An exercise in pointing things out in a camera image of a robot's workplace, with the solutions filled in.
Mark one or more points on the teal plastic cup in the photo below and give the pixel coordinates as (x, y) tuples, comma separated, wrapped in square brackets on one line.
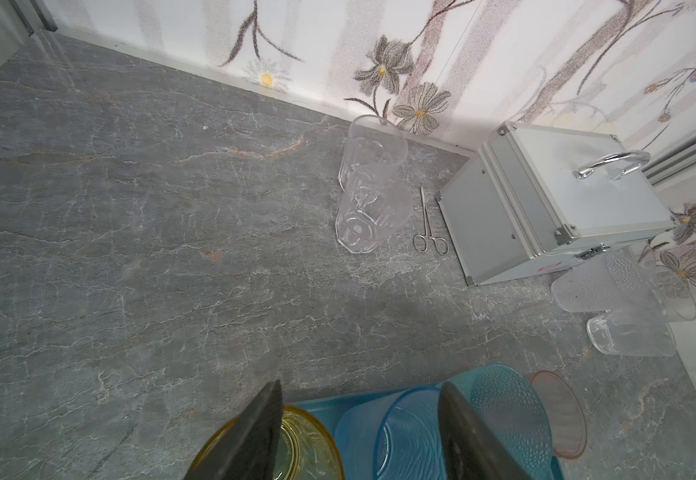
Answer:
[(514, 413)]

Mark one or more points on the silver aluminium first aid case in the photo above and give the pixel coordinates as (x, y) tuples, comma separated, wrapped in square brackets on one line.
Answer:
[(534, 200)]

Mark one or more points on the clear glass front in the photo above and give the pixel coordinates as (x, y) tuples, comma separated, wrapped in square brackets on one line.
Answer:
[(611, 334)]

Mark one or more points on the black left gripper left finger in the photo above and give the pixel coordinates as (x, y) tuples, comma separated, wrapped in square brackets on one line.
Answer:
[(249, 447)]

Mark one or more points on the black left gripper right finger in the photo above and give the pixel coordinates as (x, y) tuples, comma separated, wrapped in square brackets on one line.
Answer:
[(470, 450)]

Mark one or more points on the silver surgical forceps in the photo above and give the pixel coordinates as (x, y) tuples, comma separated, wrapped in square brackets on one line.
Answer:
[(424, 240)]

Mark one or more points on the pink plastic cup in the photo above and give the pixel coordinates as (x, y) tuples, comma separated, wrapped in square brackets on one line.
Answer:
[(564, 412)]

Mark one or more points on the clear faceted glass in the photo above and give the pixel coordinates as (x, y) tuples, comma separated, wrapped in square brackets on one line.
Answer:
[(374, 206), (372, 140)]

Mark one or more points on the frosted dotted clear cup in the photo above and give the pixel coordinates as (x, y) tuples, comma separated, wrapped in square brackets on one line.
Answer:
[(613, 280)]

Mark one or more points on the blue plastic cup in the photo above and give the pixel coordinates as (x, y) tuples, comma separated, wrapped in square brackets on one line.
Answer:
[(396, 436)]

